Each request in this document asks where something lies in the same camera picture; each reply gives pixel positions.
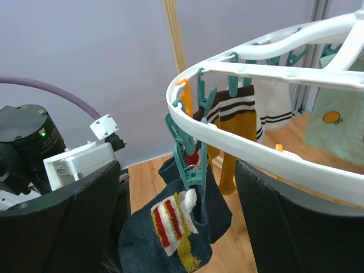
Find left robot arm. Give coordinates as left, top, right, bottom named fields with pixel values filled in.
left=1, top=104, right=66, bottom=210

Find white round clip hanger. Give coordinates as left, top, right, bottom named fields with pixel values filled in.
left=164, top=8, right=364, bottom=210

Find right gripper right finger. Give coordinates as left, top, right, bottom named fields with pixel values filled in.
left=235, top=160, right=363, bottom=272

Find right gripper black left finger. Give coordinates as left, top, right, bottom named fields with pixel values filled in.
left=1, top=161, right=120, bottom=272

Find white sock black stripes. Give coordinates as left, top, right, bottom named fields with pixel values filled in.
left=252, top=79, right=292, bottom=132

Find wooden drying rack frame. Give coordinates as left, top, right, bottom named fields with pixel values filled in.
left=163, top=0, right=187, bottom=73

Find navy blue sock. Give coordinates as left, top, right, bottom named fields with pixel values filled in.
left=118, top=179, right=213, bottom=272
left=158, top=157, right=232, bottom=244

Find mustard yellow sock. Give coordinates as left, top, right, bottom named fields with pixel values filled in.
left=193, top=93, right=220, bottom=163
left=218, top=85, right=257, bottom=195

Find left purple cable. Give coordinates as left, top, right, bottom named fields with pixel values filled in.
left=0, top=75, right=102, bottom=120

